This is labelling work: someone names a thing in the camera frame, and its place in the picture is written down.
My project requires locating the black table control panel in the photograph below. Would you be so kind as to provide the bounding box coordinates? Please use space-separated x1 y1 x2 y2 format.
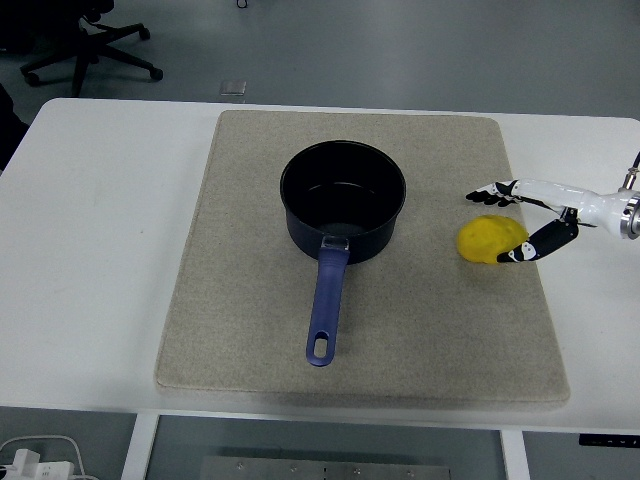
578 433 640 447

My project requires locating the white table leg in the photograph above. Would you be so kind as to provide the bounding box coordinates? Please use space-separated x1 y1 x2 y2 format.
499 429 531 480
121 413 160 480

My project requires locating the white power strip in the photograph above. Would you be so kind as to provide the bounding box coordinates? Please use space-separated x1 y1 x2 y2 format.
0 448 76 480

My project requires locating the blue pot with handle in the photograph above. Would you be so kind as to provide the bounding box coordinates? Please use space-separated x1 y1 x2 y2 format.
279 140 408 368

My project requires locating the black office chair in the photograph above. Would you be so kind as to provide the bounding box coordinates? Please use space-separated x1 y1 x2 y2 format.
0 0 164 99

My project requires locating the grey metal plate with screws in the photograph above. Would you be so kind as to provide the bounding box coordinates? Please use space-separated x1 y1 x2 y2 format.
199 454 454 480

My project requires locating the yellow potato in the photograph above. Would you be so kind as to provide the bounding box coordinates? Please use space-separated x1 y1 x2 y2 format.
455 214 529 265

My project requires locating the beige felt mat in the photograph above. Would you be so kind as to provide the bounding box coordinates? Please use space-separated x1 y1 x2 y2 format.
153 109 572 407

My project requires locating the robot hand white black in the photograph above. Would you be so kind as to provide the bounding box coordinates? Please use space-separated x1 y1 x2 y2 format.
465 178 627 264

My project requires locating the dark object beside table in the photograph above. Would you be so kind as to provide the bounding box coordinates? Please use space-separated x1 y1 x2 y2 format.
0 84 29 174

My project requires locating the white power cable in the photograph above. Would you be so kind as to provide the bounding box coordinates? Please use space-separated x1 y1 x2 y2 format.
0 434 96 480

